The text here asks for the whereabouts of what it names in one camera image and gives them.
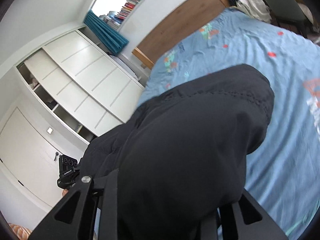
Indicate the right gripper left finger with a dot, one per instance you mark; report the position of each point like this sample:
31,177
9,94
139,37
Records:
73,217

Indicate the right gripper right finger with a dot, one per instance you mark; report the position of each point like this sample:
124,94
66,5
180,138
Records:
245,219

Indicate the light blue cartoon bedspread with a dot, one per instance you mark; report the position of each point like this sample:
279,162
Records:
283,173

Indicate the white sliding-door wardrobe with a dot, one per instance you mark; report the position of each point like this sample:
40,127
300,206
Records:
80,85

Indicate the wooden headboard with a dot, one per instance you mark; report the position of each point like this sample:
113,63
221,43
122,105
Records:
187,18

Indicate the white wall switch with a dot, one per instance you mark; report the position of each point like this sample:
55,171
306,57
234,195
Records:
49,130

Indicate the black puffer jacket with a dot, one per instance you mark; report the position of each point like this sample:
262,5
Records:
182,154

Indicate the cream cloth pile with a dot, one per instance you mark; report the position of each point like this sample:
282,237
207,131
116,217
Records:
255,9

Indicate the teal curtain left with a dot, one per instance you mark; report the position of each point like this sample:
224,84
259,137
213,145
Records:
110,38

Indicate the white door with handle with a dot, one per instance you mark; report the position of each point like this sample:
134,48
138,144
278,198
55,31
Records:
31,155

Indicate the row of books on shelf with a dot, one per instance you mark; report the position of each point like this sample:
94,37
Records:
133,0

